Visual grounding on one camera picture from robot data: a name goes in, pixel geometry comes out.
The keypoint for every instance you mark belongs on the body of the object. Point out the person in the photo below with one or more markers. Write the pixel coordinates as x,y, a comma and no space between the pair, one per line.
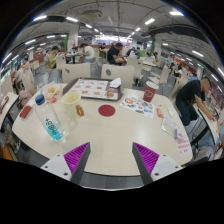
88,53
114,55
189,96
51,59

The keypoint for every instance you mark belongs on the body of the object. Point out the small red box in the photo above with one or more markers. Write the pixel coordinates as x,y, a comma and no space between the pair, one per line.
25,111

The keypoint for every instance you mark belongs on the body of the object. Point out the beige chair with round hole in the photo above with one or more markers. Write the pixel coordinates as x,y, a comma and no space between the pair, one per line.
120,73
78,71

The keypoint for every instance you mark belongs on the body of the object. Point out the food wrapper with leftovers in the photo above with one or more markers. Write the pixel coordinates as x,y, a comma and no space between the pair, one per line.
52,92

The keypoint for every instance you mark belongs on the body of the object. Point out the flat round red coaster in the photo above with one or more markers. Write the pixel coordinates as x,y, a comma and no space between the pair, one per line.
107,110

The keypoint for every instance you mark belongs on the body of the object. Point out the pink table sticker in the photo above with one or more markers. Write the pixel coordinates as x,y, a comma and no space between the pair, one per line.
183,147

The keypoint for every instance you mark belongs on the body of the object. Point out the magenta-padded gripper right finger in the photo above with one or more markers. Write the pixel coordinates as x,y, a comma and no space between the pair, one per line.
147,157

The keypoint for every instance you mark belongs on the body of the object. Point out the clear bottle with blue cap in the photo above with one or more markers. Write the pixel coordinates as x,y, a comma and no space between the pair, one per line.
49,120

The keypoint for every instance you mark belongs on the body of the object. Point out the colourful printed sticker sheet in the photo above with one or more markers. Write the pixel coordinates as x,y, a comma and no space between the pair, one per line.
137,106

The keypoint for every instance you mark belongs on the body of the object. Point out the group of ceiling lights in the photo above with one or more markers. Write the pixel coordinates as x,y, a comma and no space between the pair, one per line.
176,13

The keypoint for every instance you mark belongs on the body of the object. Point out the ceiling air conditioner unit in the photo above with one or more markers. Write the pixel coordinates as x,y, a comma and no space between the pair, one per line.
92,13

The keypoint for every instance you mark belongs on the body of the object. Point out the red paper cup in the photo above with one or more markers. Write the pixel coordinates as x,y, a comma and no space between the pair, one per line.
150,92

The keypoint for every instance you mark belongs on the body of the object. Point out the clear plastic bag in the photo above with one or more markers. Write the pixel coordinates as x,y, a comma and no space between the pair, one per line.
170,127

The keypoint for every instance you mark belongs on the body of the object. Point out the crumpled white napkin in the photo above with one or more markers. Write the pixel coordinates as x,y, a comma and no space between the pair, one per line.
115,83

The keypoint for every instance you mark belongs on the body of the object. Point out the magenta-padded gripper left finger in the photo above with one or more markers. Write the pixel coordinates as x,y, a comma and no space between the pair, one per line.
75,157

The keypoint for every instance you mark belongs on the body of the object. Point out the dark food tray with liner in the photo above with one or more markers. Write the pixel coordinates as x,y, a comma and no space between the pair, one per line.
90,89

